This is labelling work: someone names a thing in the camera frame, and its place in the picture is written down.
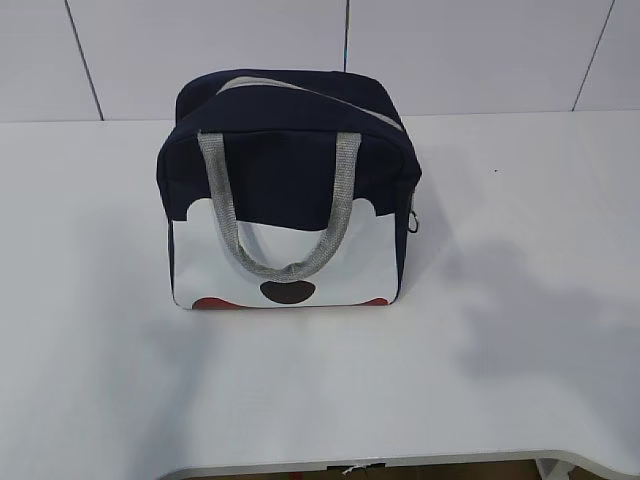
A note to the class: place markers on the navy blue lunch bag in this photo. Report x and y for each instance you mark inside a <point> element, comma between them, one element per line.
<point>286,188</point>

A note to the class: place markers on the white tag under table edge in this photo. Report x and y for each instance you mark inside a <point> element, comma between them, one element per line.
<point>355,469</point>

